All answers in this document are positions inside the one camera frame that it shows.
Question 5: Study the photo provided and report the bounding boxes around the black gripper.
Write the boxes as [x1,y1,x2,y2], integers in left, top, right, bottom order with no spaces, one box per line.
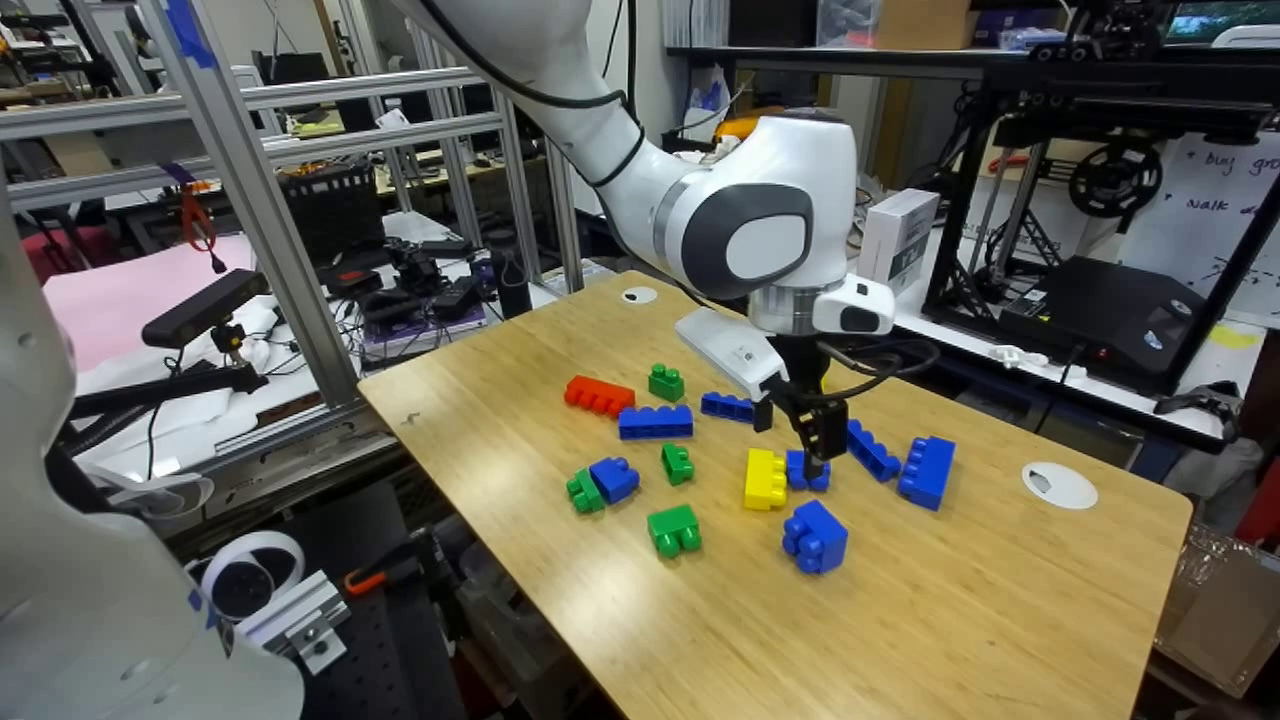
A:
[752,329,851,463]

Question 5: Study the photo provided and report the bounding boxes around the blue square four-stud block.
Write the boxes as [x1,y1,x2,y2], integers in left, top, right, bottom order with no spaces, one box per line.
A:
[779,495,851,579]

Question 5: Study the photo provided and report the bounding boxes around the green toy block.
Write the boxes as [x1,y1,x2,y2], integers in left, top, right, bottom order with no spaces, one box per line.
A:
[643,501,707,562]
[658,441,698,487]
[562,468,606,521]
[643,358,689,406]

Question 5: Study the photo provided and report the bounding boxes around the blue small toy block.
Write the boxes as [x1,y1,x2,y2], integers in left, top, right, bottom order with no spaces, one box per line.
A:
[586,453,643,507]
[785,449,837,495]

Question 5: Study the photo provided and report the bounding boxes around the yellow square toy block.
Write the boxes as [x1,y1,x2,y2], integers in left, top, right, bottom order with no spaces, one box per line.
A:
[739,443,790,517]

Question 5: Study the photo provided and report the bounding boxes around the blue long toy block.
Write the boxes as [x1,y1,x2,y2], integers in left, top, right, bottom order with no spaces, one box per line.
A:
[698,388,763,429]
[842,416,906,483]
[614,402,698,443]

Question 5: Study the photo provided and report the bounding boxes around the blue large toy block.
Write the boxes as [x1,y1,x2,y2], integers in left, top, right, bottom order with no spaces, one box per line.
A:
[897,432,960,517]

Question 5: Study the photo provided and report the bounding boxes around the red long toy block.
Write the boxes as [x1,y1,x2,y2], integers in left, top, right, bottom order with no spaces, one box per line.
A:
[561,371,638,420]

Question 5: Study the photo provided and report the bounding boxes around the white cardboard box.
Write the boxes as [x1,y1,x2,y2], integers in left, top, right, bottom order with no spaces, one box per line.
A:
[855,182,945,287]

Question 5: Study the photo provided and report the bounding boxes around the white workbench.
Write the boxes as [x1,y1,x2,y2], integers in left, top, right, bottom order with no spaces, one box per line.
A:
[577,194,1234,453]

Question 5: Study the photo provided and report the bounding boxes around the black 3D printer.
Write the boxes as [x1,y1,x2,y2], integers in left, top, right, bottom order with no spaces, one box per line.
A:
[917,50,1280,398]

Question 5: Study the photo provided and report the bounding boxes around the black upper shelf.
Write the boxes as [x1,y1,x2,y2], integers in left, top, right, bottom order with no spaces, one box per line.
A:
[658,35,1280,79]

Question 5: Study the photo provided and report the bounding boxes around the large brown cardboard box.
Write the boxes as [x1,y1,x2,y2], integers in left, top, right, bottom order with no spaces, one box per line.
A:
[1153,525,1280,704]

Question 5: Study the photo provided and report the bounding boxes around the white handwritten board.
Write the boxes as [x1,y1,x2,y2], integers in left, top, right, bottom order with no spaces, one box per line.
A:
[1097,122,1280,331]

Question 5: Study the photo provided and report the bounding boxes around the black box orange print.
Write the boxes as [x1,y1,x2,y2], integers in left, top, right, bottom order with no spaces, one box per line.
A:
[280,166,390,266]

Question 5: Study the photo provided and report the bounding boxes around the black computer monitor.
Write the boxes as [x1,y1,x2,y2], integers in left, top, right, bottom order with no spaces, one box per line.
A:
[1156,0,1280,50]

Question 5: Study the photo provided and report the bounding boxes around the pink foam sheet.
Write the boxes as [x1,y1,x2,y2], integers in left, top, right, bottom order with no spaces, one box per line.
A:
[35,231,262,378]

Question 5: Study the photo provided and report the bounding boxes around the orange-handled clamp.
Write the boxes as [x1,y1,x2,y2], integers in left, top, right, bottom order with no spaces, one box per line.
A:
[336,551,442,605]

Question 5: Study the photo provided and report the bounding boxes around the metal mounting bracket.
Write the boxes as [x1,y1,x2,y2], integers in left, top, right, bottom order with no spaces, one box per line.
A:
[234,566,355,678]

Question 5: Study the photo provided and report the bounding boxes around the white hose ring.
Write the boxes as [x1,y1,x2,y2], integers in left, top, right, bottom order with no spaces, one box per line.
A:
[192,526,313,630]

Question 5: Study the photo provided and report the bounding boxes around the black stereo camera bar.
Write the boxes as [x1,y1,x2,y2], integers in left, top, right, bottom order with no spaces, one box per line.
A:
[137,266,273,352]

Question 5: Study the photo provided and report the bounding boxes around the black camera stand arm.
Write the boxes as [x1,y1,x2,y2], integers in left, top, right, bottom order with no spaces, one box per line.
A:
[48,348,273,453]

